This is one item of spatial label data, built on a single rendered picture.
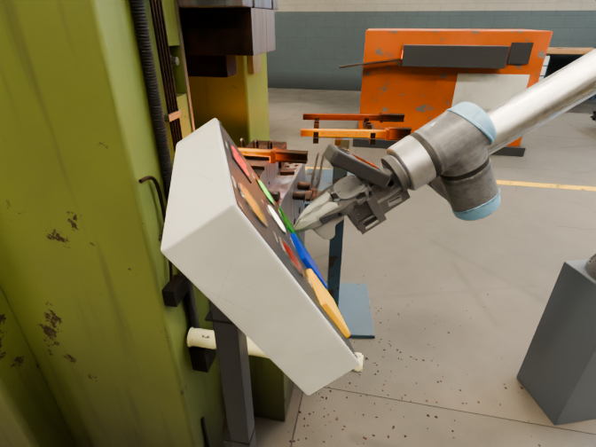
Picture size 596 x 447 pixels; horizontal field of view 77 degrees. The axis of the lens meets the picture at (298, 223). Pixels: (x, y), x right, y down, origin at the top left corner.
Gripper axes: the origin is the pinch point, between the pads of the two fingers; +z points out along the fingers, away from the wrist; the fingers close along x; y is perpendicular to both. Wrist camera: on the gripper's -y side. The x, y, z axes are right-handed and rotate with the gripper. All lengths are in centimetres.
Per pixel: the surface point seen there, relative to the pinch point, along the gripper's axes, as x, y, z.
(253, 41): 35.5, -24.9, -12.4
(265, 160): 44.5, 3.4, 0.5
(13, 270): 28, -14, 63
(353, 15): 742, 112, -273
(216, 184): -20.8, -21.7, 3.0
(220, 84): 77, -15, 0
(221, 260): -27.0, -17.5, 5.9
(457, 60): 301, 123, -204
